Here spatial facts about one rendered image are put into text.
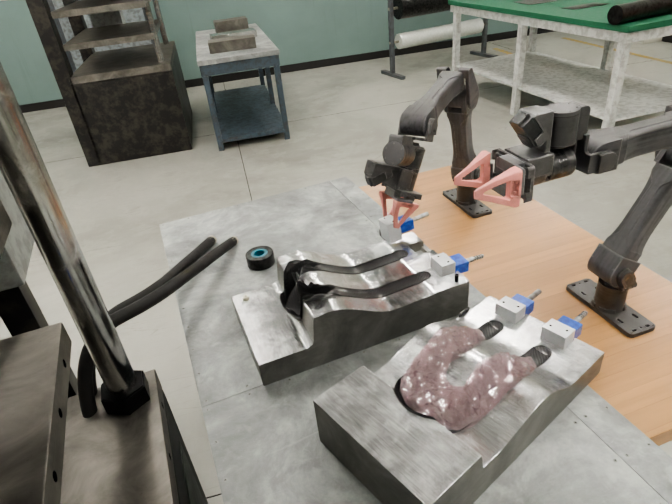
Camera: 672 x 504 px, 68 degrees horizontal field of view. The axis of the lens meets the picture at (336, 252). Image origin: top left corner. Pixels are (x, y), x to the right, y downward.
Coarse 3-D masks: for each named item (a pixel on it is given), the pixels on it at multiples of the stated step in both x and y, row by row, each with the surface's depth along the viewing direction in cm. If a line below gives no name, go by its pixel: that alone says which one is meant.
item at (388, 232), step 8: (392, 216) 129; (400, 216) 131; (416, 216) 130; (424, 216) 131; (384, 224) 126; (392, 224) 125; (408, 224) 128; (384, 232) 128; (392, 232) 126; (400, 232) 127; (392, 240) 127
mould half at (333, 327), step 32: (288, 256) 121; (320, 256) 123; (352, 256) 128; (416, 256) 124; (416, 288) 113; (448, 288) 112; (256, 320) 113; (288, 320) 112; (320, 320) 102; (352, 320) 105; (384, 320) 109; (416, 320) 113; (256, 352) 104; (288, 352) 103; (320, 352) 106; (352, 352) 110
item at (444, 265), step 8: (432, 256) 118; (440, 256) 118; (448, 256) 117; (456, 256) 119; (480, 256) 120; (432, 264) 118; (440, 264) 115; (448, 264) 115; (456, 264) 117; (464, 264) 117; (440, 272) 116; (448, 272) 116
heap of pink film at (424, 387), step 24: (456, 336) 94; (480, 336) 98; (432, 360) 92; (504, 360) 88; (528, 360) 92; (408, 384) 89; (432, 384) 89; (480, 384) 86; (504, 384) 85; (432, 408) 83; (456, 408) 83; (480, 408) 83
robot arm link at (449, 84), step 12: (444, 72) 131; (456, 72) 129; (468, 72) 128; (444, 84) 126; (456, 84) 128; (468, 84) 130; (432, 96) 123; (444, 96) 125; (468, 96) 133; (408, 108) 121; (420, 108) 120; (432, 108) 119; (444, 108) 127; (468, 108) 136; (408, 120) 119; (420, 120) 117; (408, 132) 121; (420, 132) 118
